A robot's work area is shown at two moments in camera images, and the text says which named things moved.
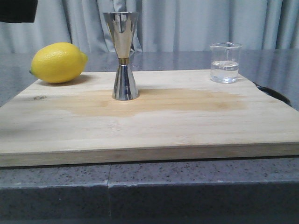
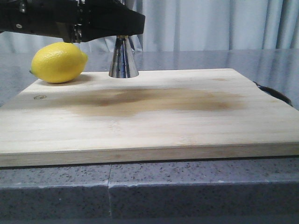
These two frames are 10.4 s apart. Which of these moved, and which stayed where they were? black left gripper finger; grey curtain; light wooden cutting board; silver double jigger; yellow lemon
Moved: silver double jigger; black left gripper finger
Stayed: grey curtain; light wooden cutting board; yellow lemon
